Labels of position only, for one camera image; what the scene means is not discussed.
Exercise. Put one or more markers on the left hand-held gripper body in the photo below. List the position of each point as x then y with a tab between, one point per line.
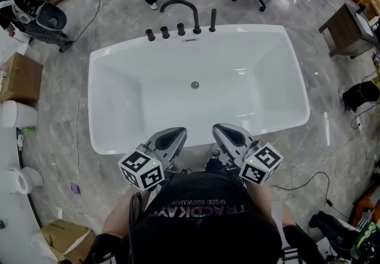
139	168

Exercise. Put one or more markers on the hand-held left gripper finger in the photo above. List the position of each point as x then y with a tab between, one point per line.
160	138
177	147

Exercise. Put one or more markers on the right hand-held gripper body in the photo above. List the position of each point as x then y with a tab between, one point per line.
261	165

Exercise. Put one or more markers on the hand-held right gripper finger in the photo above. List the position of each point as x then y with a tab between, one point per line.
222	145
240	135

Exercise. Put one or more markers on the person's right forearm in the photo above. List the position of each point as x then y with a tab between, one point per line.
267	203

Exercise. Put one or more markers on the person's left forearm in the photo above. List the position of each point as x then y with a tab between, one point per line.
118	215

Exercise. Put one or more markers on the white bathtub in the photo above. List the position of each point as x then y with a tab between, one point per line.
142	99

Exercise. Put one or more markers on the person's dark trouser leg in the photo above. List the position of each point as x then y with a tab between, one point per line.
216	165

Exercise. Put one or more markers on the purple floor piece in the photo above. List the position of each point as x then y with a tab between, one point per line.
74	189

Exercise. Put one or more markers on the person's black T-shirt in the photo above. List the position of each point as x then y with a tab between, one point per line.
205	233

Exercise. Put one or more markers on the dark blue cloth bundle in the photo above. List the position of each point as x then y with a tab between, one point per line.
329	230

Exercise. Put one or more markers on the brown cardboard box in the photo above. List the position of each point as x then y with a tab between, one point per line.
20	79
68	239

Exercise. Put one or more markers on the black faucet knob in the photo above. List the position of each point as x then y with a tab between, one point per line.
181	29
165	32
150	35

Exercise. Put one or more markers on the orange plastic crate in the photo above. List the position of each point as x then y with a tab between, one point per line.
368	209

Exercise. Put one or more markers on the black hand shower wand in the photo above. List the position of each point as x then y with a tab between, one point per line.
212	21

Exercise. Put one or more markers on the black curved faucet spout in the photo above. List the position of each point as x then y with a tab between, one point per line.
196	16

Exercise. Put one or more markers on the green and black device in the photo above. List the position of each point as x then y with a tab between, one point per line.
366	240

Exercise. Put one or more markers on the white cylinder bin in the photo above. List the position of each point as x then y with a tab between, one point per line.
19	114

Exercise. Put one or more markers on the white curved counter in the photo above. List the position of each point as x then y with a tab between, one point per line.
12	212

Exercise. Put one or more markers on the dark wooden cabinet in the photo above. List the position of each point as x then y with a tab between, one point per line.
344	28

